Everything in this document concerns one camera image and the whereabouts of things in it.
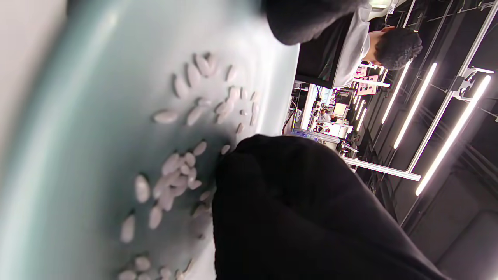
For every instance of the person's right hand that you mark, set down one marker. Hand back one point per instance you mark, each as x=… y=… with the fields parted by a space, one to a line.
x=303 y=214

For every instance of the scattered white rice grains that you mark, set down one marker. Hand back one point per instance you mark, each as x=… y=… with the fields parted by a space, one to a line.
x=171 y=182

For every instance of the silver metal frame beam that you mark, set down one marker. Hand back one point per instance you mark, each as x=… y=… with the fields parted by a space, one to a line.
x=381 y=169

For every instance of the person's left hand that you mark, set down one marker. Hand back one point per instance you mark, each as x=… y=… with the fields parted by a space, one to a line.
x=307 y=19

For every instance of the black mesh office chair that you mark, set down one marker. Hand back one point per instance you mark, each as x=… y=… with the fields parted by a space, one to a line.
x=319 y=58

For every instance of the pink shelf unit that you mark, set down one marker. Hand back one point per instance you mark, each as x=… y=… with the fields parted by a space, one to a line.
x=367 y=85

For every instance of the teal ceramic plate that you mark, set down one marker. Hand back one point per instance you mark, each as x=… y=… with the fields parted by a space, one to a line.
x=97 y=97

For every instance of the long ceiling light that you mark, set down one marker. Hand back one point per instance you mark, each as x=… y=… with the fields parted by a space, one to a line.
x=395 y=93
x=414 y=105
x=453 y=136

